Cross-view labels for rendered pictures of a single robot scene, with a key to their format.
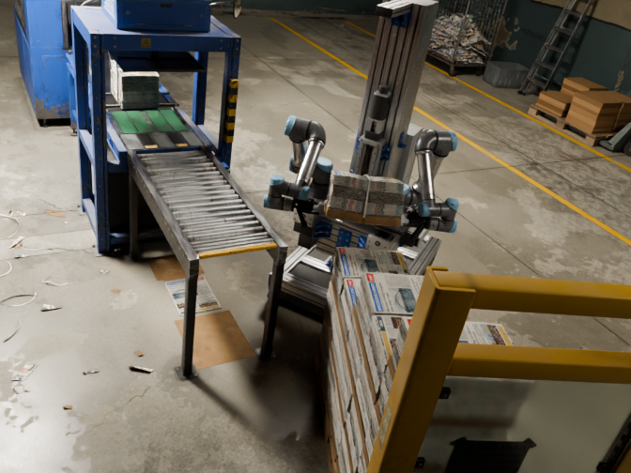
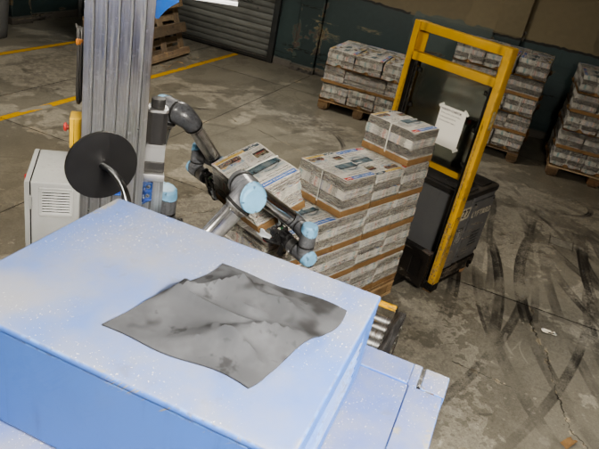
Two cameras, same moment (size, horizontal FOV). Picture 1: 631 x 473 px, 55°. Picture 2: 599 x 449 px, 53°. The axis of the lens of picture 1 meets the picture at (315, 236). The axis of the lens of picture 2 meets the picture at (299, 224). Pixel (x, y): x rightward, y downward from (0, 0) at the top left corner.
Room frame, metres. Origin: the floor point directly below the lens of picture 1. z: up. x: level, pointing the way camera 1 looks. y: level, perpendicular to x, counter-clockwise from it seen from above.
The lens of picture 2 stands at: (4.50, 2.04, 2.36)
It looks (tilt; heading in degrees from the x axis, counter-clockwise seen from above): 27 degrees down; 230
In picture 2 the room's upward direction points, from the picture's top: 12 degrees clockwise
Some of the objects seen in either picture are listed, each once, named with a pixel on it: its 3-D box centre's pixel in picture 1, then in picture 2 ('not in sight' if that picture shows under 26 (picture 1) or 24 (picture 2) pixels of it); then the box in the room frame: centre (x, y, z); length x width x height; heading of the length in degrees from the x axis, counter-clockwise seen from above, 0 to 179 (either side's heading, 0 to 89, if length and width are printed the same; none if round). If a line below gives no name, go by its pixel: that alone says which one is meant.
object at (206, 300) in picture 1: (192, 295); not in sight; (3.26, 0.75, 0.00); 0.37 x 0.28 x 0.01; 33
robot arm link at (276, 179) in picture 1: (279, 186); (307, 233); (2.90, 0.24, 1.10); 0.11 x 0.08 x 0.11; 80
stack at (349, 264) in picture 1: (373, 379); (302, 264); (2.31, -0.41, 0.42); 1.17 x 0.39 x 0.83; 11
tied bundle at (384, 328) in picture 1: (418, 360); (364, 176); (1.89, -0.49, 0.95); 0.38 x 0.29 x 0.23; 100
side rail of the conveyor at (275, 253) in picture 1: (238, 198); not in sight; (3.36, 0.52, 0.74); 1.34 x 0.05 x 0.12; 33
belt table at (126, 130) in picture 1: (153, 134); not in sight; (4.08, 1.29, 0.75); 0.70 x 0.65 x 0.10; 33
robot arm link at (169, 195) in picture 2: (398, 195); (163, 197); (3.28, -0.44, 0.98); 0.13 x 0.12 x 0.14; 111
